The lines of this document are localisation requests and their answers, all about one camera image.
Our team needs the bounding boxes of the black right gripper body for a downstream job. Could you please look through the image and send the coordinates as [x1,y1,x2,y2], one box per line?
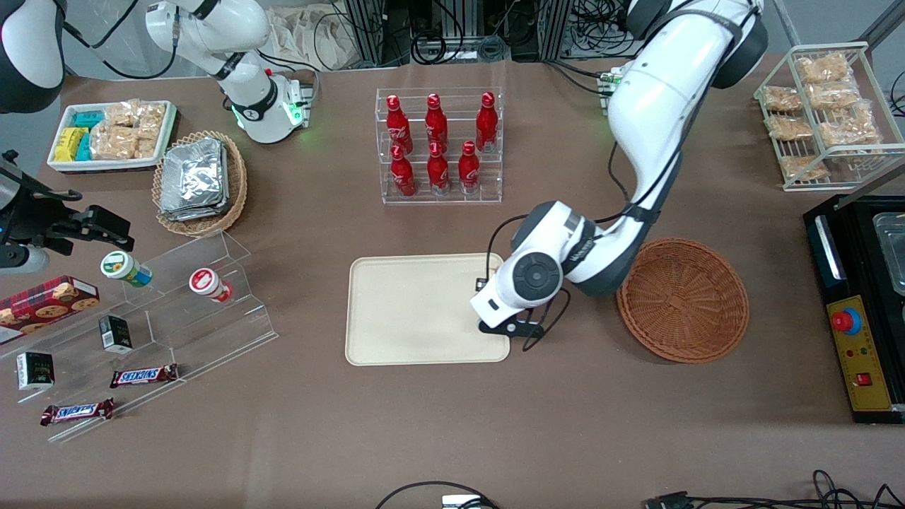
[0,151,86,248]

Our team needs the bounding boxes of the cream plastic tray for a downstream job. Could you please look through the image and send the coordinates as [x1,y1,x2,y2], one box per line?
[345,253,511,367]

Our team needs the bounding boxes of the light wicker basket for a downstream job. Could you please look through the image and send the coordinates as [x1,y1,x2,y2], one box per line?
[152,130,248,238]

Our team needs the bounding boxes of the brown wicker basket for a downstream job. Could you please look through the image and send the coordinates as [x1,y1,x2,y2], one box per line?
[616,237,750,365]

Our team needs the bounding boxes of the green sunflower lid cup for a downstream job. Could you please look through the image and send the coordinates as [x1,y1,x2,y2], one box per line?
[100,250,153,288]

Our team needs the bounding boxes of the white rectangular food bin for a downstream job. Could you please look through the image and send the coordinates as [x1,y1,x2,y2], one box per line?
[46,100,179,173]

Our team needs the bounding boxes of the yellow snack pack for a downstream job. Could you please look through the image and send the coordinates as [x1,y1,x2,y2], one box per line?
[54,127,88,163]

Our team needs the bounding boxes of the red tartan cookie box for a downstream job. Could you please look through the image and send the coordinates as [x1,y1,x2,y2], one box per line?
[0,275,100,346]

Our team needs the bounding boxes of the black drink carton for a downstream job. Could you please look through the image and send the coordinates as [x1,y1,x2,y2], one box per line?
[16,351,55,392]
[98,315,134,354]

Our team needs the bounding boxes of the red lid yogurt cup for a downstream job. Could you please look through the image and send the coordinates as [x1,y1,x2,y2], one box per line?
[189,267,234,304]

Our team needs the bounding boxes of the clear acrylic step shelf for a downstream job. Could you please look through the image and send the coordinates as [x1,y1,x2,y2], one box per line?
[0,230,278,444]

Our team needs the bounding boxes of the clear acrylic bottle rack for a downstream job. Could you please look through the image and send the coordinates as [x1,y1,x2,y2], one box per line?
[375,86,505,206]

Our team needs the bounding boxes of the red cola bottle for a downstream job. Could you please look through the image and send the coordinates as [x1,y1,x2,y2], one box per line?
[390,145,416,197]
[427,141,450,195]
[458,141,481,194]
[386,95,413,155]
[425,93,449,151]
[475,92,498,153]

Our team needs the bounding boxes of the Snickers chocolate bar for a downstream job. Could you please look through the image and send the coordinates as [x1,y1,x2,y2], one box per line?
[110,363,179,389]
[40,398,115,426]

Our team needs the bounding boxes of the small green circuit box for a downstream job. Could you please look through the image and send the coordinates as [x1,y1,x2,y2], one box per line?
[598,66,628,115]

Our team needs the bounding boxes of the beige cloth bag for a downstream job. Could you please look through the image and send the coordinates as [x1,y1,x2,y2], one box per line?
[265,4,356,71]

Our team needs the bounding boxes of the black machine yellow panel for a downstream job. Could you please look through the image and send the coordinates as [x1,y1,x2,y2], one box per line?
[802,192,905,426]

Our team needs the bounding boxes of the clear rectangular container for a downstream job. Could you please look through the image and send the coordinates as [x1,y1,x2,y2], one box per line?
[872,212,905,296]

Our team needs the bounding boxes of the black gripper loop cable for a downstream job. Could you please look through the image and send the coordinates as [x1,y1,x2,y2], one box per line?
[522,286,571,352]

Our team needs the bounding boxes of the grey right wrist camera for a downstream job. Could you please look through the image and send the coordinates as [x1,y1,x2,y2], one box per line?
[0,244,51,276]

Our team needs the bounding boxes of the black table cable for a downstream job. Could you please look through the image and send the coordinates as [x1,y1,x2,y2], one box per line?
[373,481,500,509]

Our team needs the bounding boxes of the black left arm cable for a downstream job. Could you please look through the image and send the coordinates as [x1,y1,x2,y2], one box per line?
[486,138,683,283]

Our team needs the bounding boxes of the white wire rack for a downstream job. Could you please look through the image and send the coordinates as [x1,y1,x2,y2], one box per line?
[753,41,905,192]

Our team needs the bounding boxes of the black tangled cable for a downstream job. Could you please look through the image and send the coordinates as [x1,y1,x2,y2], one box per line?
[686,469,905,509]

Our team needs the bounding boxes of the aluminium frame bar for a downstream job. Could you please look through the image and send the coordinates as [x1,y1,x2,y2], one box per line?
[858,0,905,52]

